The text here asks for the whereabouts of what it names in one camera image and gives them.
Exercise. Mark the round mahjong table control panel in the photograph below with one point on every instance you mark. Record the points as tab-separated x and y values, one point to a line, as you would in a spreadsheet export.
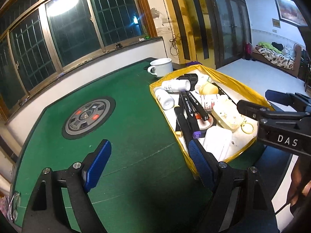
88	117

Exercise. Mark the cream cartoon card case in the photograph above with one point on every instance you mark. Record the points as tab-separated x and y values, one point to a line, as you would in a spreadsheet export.
227	115

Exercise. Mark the purple cloth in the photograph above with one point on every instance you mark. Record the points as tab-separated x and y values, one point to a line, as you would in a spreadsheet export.
193	63

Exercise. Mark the white ceramic mug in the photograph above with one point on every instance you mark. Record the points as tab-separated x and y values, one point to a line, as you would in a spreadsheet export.
160	67

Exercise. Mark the white bottle with red label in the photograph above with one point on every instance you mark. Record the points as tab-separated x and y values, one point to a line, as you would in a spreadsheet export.
208	101

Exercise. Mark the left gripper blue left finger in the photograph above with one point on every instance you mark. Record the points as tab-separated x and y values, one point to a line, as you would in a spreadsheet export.
94	164

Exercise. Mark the black fan-shaped plastic part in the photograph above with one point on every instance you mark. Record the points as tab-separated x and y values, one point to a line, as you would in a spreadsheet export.
192	78

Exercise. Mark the yellow-edged white tray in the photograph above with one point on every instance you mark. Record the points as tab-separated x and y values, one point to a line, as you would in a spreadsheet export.
225	80

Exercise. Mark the black marker pen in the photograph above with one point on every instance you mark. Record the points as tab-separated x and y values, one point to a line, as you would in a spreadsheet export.
198	107

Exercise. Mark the dark double door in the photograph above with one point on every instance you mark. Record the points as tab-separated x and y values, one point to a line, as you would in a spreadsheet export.
230	27

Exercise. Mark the person's right hand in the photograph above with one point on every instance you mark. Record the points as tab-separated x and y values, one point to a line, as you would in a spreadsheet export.
300	184

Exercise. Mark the black marker grey cap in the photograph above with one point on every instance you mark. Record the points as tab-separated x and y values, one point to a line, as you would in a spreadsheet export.
192	121

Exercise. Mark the window with green grille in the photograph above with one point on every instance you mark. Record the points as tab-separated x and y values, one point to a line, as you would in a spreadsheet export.
43	39

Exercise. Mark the white bottle with QR label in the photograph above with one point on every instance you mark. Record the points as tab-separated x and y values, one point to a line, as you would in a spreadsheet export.
176	85

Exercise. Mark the framed wall picture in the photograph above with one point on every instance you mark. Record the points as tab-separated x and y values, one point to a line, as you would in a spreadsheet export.
289	13

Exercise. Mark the white rectangular charger box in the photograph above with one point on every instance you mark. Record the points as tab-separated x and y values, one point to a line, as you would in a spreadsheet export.
217	141

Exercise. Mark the sofa with patterned blanket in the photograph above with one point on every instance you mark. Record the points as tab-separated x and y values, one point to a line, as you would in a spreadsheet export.
288	60

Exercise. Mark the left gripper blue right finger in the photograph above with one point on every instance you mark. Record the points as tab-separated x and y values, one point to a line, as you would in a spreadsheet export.
205	163

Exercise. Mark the black marker purple tip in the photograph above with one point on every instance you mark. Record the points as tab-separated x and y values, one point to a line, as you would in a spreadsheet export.
186	131

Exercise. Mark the white bottle in tray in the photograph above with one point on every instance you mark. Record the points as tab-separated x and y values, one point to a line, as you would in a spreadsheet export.
164	98

